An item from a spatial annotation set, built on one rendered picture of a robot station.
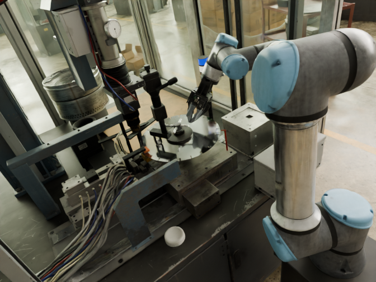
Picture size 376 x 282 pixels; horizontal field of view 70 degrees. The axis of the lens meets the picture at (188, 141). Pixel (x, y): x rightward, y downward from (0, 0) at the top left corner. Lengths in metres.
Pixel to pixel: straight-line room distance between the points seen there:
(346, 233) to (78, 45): 0.87
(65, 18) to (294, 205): 0.75
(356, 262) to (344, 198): 0.19
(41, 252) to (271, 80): 1.00
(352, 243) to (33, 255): 1.04
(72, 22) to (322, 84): 0.66
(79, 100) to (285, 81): 1.24
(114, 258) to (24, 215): 0.53
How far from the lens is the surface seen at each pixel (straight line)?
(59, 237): 1.18
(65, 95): 1.55
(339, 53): 0.52
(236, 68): 0.85
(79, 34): 0.88
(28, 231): 1.30
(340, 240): 0.79
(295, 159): 0.58
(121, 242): 1.04
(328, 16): 1.02
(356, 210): 0.78
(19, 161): 1.14
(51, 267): 1.09
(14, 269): 0.84
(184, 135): 1.06
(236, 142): 1.25
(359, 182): 2.30
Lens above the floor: 1.55
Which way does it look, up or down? 35 degrees down
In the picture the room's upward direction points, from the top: 12 degrees counter-clockwise
